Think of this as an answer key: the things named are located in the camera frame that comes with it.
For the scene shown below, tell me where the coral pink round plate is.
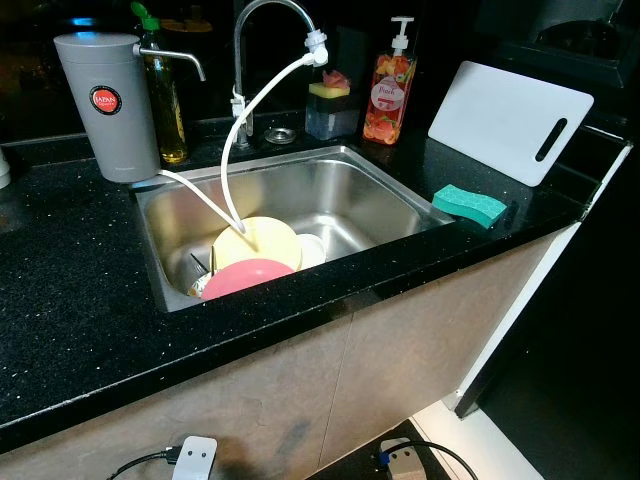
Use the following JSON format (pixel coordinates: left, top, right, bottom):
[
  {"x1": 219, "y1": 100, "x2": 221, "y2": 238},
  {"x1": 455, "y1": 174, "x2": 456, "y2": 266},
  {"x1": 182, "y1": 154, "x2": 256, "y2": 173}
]
[{"x1": 200, "y1": 258, "x2": 296, "y2": 301}]

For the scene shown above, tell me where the black kitchen appliance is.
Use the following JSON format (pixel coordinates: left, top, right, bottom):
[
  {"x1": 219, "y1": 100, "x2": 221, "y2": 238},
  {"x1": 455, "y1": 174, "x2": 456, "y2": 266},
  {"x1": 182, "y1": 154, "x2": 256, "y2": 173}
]
[{"x1": 475, "y1": 0, "x2": 640, "y2": 91}]

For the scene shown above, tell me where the green sponge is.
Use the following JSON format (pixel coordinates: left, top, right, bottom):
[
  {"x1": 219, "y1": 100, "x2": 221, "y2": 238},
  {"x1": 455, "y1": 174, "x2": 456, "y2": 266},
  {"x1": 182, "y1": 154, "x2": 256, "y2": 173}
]
[{"x1": 432, "y1": 183, "x2": 508, "y2": 229}]

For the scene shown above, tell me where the white cutting board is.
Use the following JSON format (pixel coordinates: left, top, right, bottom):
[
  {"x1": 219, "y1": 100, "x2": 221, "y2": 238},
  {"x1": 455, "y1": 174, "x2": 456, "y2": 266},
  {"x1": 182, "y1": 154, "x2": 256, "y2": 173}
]
[{"x1": 428, "y1": 61, "x2": 595, "y2": 187}]

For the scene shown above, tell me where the narrow tan cabinet door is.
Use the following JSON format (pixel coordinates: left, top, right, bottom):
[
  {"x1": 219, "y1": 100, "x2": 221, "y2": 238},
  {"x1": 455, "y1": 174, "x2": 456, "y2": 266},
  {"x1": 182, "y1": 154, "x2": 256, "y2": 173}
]
[{"x1": 318, "y1": 225, "x2": 581, "y2": 469}]

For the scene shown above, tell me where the peach soap pump bottle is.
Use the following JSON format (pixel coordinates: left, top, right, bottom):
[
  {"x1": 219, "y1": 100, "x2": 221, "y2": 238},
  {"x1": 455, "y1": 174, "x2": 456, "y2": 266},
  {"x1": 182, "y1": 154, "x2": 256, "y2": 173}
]
[{"x1": 362, "y1": 17, "x2": 418, "y2": 147}]

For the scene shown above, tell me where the stainless steel sink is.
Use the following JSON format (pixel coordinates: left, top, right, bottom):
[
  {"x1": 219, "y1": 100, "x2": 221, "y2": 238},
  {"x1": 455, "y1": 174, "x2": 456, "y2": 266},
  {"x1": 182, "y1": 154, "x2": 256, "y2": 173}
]
[{"x1": 135, "y1": 145, "x2": 456, "y2": 313}]

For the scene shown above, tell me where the small white bowl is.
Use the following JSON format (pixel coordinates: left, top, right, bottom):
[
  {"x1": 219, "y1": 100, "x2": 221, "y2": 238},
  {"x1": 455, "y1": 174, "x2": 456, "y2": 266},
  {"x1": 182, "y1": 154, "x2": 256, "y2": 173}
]
[{"x1": 295, "y1": 233, "x2": 328, "y2": 269}]

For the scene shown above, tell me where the clear sponge holder box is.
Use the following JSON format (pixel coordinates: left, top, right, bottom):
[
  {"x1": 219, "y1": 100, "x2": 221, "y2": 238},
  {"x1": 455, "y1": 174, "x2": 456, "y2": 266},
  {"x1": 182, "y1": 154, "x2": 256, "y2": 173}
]
[{"x1": 305, "y1": 70, "x2": 361, "y2": 141}]

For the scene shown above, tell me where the red scrub pad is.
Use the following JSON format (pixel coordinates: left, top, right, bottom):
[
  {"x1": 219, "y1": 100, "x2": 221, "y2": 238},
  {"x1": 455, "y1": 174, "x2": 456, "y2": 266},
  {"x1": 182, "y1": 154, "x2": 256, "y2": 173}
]
[{"x1": 322, "y1": 69, "x2": 353, "y2": 91}]

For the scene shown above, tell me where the yellow sponge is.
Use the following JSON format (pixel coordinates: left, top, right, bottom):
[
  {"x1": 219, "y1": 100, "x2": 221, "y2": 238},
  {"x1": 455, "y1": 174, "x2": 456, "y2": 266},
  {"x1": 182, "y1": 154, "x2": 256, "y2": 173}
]
[{"x1": 308, "y1": 82, "x2": 351, "y2": 99}]

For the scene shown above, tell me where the yellow round plate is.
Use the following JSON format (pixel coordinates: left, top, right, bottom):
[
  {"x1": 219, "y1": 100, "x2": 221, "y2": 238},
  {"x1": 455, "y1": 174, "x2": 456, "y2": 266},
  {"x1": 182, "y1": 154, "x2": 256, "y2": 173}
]
[{"x1": 212, "y1": 217, "x2": 303, "y2": 273}]

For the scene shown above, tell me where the black fork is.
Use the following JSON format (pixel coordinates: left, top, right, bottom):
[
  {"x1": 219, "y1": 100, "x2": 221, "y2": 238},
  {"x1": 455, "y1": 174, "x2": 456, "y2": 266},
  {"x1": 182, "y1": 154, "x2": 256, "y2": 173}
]
[{"x1": 190, "y1": 250, "x2": 217, "y2": 277}]

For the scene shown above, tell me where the chrome gooseneck faucet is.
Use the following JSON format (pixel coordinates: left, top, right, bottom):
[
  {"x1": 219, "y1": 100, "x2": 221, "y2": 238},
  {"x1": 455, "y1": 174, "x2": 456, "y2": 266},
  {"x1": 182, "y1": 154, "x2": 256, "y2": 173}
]
[{"x1": 232, "y1": 0, "x2": 329, "y2": 151}]

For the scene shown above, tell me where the white floral plate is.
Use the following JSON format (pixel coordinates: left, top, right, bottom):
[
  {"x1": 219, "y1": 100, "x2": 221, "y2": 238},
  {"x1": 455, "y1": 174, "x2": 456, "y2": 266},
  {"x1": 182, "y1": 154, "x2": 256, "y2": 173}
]
[{"x1": 188, "y1": 275, "x2": 216, "y2": 299}]

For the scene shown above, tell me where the oil bottle with green cap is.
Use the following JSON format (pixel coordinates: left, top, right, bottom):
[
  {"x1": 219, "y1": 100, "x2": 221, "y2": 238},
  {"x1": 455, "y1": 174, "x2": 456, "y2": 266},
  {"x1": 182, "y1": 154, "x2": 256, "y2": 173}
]
[{"x1": 132, "y1": 2, "x2": 191, "y2": 166}]

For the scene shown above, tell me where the grey water filter canister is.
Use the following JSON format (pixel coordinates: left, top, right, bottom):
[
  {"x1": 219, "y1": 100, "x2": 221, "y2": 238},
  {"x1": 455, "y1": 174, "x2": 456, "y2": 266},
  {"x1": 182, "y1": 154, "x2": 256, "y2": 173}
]
[{"x1": 53, "y1": 33, "x2": 206, "y2": 184}]

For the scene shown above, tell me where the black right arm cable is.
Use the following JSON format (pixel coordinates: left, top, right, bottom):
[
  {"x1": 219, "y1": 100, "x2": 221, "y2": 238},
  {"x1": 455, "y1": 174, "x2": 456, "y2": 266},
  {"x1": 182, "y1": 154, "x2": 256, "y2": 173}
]
[{"x1": 375, "y1": 438, "x2": 481, "y2": 480}]

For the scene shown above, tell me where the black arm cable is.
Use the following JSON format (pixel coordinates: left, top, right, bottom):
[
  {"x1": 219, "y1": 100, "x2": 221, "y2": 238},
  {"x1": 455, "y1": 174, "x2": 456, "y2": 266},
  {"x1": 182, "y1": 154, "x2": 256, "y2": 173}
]
[
  {"x1": 105, "y1": 448, "x2": 181, "y2": 480},
  {"x1": 375, "y1": 438, "x2": 481, "y2": 480}
]

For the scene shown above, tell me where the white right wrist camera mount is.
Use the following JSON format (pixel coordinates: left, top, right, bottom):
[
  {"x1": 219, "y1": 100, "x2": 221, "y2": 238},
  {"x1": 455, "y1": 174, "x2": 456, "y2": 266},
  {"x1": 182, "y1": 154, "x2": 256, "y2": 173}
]
[{"x1": 380, "y1": 440, "x2": 426, "y2": 480}]

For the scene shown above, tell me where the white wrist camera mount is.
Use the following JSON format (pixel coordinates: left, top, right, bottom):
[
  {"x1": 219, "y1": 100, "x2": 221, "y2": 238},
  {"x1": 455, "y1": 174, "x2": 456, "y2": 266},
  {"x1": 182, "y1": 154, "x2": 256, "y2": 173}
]
[
  {"x1": 172, "y1": 436, "x2": 218, "y2": 480},
  {"x1": 380, "y1": 440, "x2": 426, "y2": 480}
]

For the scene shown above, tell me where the long white hose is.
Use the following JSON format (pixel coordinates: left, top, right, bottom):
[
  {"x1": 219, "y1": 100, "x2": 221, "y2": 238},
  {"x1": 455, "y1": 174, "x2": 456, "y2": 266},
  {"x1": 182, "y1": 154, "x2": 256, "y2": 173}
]
[{"x1": 220, "y1": 52, "x2": 317, "y2": 227}]

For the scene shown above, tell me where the white hose clip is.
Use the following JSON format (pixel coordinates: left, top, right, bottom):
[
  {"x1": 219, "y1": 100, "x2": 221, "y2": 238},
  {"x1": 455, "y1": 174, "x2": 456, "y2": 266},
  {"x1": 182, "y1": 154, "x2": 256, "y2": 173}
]
[{"x1": 231, "y1": 90, "x2": 251, "y2": 121}]

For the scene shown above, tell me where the short white hose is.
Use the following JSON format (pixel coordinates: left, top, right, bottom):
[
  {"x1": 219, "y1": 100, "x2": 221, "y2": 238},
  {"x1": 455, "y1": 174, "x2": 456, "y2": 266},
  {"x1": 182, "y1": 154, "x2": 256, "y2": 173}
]
[{"x1": 158, "y1": 170, "x2": 246, "y2": 233}]

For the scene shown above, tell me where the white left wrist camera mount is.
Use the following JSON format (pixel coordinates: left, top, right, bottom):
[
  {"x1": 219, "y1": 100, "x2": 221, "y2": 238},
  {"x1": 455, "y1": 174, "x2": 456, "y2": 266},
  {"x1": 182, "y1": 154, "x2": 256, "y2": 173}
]
[{"x1": 172, "y1": 436, "x2": 218, "y2": 480}]

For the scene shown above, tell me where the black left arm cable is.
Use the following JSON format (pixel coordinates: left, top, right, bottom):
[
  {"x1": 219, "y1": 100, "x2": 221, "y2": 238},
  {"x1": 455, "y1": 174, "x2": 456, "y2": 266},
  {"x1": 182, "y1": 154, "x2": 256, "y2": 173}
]
[{"x1": 105, "y1": 448, "x2": 181, "y2": 480}]

